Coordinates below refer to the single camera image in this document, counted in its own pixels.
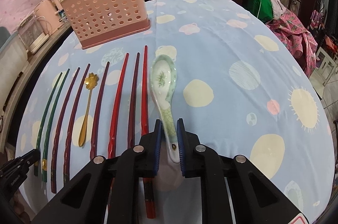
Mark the bright red chopstick banded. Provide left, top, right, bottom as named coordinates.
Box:
left=141, top=46, right=156, bottom=219

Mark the green chopstick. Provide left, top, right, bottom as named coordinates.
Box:
left=33, top=71, right=63, bottom=177
left=42, top=68, right=71, bottom=183

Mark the white green ceramic soup spoon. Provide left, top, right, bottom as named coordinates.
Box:
left=149, top=54, right=179, bottom=163

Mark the dark maroon chopstick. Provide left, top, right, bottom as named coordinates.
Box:
left=90, top=61, right=110, bottom=160
left=50, top=66, right=81, bottom=194
left=63, top=63, right=91, bottom=183

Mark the dark red chopstick banded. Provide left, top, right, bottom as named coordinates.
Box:
left=127, top=52, right=140, bottom=148

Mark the bright red chopstick left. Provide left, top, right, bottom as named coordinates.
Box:
left=108, top=53, right=129, bottom=159

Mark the gold flower teaspoon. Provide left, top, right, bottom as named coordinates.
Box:
left=78, top=73, right=98, bottom=147

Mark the light blue patterned tablecloth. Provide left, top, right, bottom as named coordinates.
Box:
left=15, top=0, right=335, bottom=222

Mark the white blender jug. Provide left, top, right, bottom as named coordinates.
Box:
left=18, top=13, right=50, bottom=54

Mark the pink floral garment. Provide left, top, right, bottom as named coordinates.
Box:
left=266, top=9, right=317, bottom=78

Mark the pink electric kettle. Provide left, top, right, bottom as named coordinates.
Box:
left=33, top=0, right=64, bottom=35

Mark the pink perforated utensil holder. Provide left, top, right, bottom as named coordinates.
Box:
left=61, top=0, right=151, bottom=49

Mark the green bag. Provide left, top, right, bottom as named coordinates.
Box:
left=247, top=0, right=273, bottom=23

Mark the dark wooden chair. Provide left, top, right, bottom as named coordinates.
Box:
left=288, top=0, right=318, bottom=27

